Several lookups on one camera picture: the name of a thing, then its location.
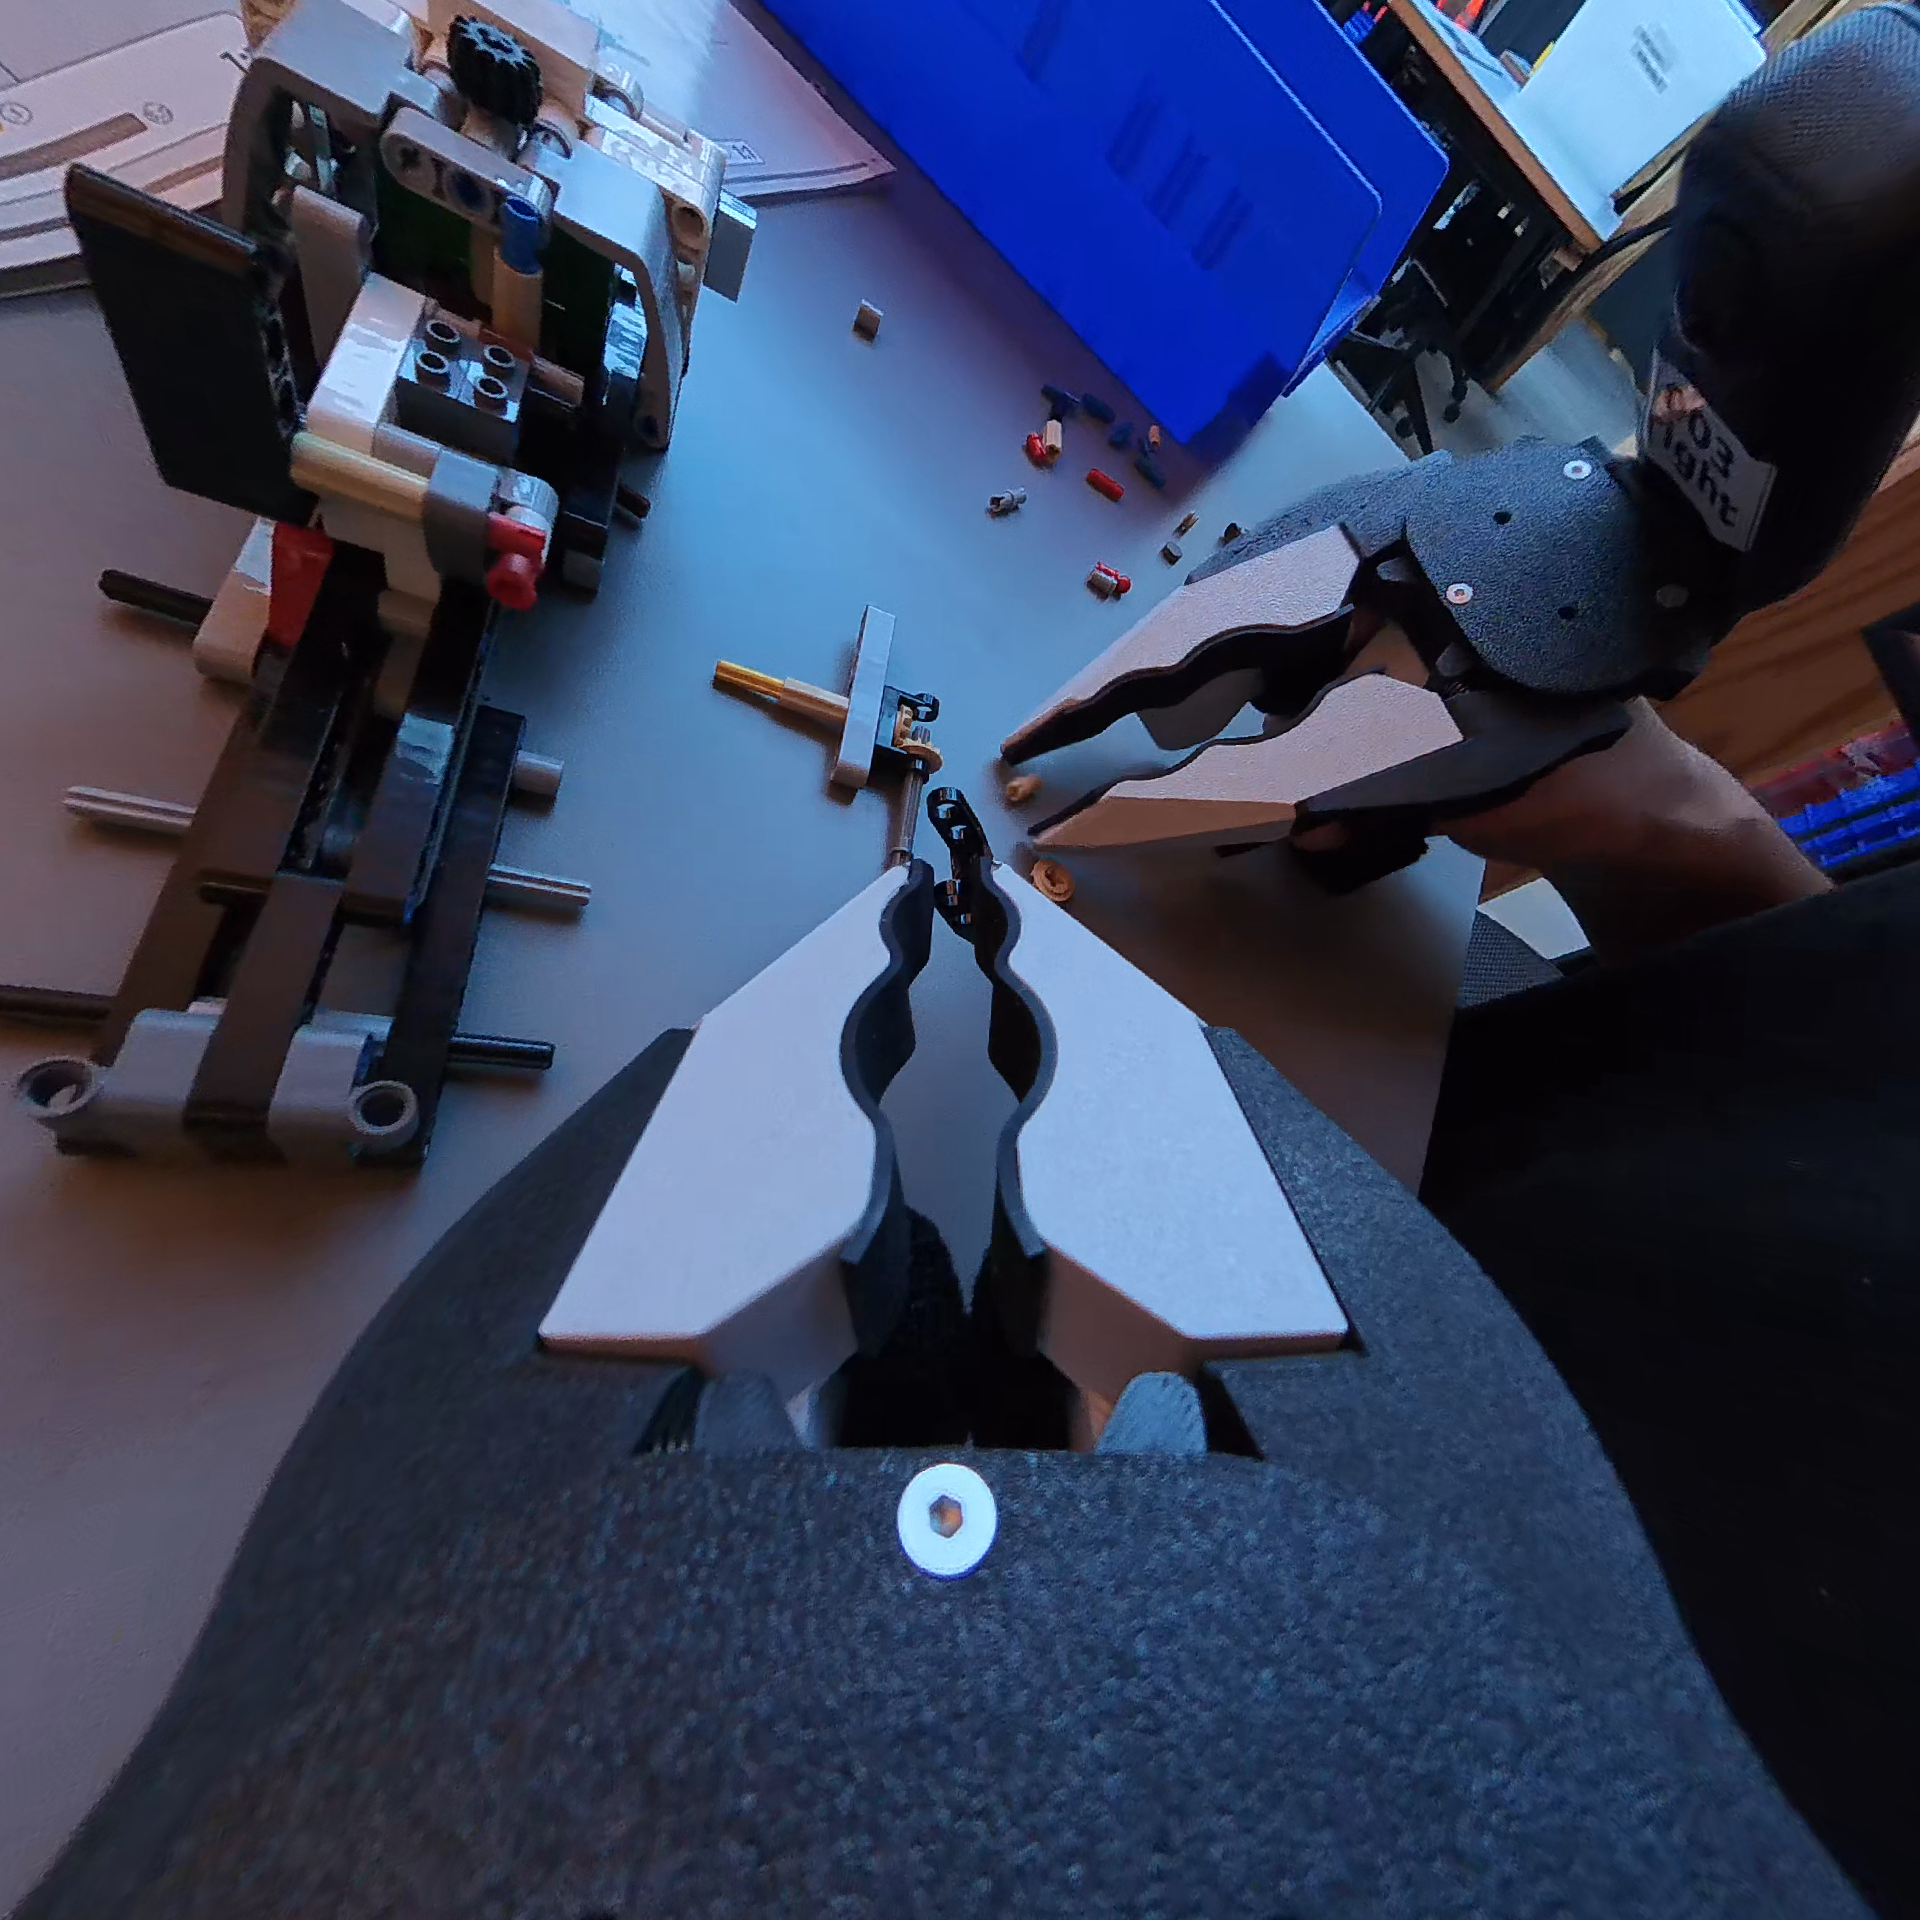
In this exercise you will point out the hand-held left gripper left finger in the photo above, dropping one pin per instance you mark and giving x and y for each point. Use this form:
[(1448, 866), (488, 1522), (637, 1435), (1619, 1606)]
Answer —
[(720, 1171)]

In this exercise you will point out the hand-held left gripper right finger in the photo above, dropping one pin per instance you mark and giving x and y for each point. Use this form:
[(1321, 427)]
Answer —
[(1172, 1171)]

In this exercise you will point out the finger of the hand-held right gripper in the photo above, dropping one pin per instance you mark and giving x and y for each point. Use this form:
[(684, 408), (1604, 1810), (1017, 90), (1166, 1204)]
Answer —
[(1319, 763), (1244, 592)]

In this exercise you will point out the black lego bracket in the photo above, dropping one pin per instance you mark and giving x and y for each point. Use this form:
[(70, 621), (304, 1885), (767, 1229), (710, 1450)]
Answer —
[(961, 838)]

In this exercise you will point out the grey beam lego subassembly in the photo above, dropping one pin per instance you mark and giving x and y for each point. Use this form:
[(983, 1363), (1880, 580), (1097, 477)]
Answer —
[(862, 705)]

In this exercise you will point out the partly built lego truck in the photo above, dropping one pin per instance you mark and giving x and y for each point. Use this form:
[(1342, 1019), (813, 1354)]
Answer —
[(451, 374)]

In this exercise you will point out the person's right hand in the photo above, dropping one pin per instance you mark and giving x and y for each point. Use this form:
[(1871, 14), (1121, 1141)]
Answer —
[(1621, 838)]

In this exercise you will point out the wooden cabinet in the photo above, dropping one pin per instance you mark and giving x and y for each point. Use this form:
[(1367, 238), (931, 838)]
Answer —
[(1845, 645)]

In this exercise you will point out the rack of small parts bins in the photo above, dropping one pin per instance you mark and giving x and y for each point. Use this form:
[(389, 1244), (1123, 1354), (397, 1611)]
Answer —
[(1862, 810)]

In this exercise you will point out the blue plastic bin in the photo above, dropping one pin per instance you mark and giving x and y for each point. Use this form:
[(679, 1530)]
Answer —
[(1126, 180)]

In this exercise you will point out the white cardboard box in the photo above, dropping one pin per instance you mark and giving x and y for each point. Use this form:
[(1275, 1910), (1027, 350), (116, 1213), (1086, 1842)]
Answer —
[(1635, 67)]

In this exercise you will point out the open instruction booklet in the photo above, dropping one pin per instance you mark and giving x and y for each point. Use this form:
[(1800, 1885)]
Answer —
[(89, 120)]

